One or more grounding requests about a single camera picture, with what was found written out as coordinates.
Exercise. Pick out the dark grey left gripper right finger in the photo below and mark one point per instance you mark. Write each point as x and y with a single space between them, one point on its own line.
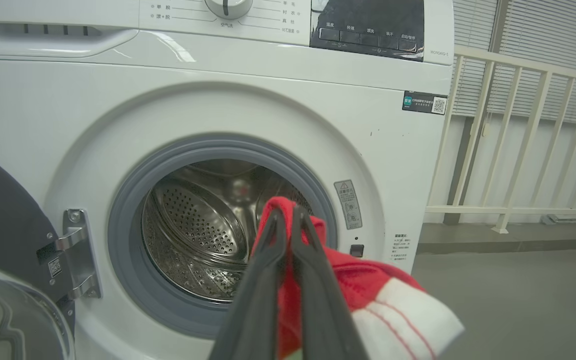
325 315

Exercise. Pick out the silver metal door hinge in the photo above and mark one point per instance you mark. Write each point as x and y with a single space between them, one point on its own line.
80 255

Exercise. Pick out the white front-load washing machine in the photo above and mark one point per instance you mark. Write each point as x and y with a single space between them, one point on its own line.
318 130

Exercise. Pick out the black printed text label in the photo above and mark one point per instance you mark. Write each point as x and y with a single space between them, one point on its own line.
400 247

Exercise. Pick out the dark round glass washer door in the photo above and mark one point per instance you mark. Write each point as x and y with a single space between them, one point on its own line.
3 215

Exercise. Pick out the black QR code sticker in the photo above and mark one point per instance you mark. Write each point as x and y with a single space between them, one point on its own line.
423 102

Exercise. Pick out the red and white garment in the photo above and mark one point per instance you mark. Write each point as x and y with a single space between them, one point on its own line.
398 315

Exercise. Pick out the stainless steel washing machine drum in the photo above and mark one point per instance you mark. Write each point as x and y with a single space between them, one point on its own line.
198 220

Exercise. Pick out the white window blinds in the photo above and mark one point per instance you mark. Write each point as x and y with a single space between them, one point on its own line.
548 45

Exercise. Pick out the small grey floor object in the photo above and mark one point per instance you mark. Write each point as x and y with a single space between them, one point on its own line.
573 219

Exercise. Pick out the grey warning sticker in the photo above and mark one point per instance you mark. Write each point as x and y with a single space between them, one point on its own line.
348 205

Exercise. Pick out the black washing machine control panel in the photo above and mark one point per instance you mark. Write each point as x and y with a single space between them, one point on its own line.
368 30

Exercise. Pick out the cream metal railing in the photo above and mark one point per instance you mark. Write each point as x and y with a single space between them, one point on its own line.
523 125

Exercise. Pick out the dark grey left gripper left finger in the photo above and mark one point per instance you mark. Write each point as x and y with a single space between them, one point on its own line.
255 310

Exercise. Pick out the dark grey square latch slot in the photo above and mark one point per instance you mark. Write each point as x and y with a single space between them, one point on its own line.
357 250

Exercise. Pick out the white round control knob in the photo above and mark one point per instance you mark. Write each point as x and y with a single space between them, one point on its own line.
228 7

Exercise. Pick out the white detergent drawer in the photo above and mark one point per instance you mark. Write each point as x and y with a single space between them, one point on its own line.
53 42

